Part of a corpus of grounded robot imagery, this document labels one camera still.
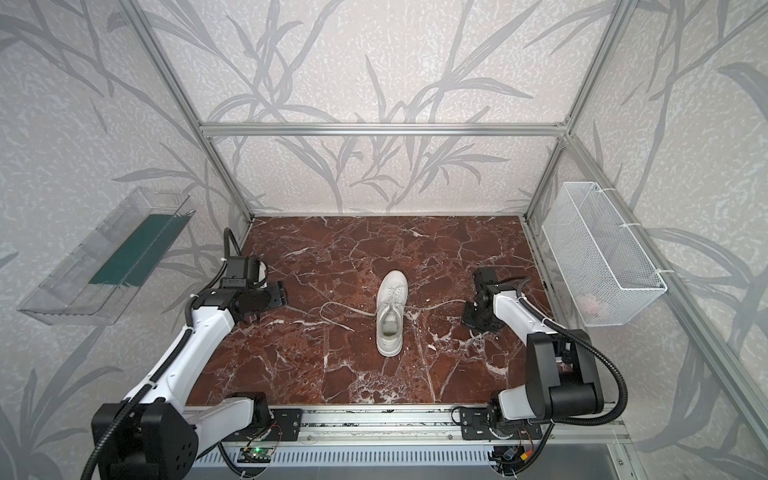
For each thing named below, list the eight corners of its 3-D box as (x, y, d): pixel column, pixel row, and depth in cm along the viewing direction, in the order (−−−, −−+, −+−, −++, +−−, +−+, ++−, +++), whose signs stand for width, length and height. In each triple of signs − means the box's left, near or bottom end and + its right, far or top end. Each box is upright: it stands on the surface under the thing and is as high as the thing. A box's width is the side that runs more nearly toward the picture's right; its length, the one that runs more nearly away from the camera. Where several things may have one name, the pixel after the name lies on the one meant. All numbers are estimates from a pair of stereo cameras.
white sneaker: (376, 356, 87) (374, 344, 79) (381, 279, 104) (379, 262, 96) (408, 356, 87) (409, 344, 79) (407, 279, 104) (408, 262, 96)
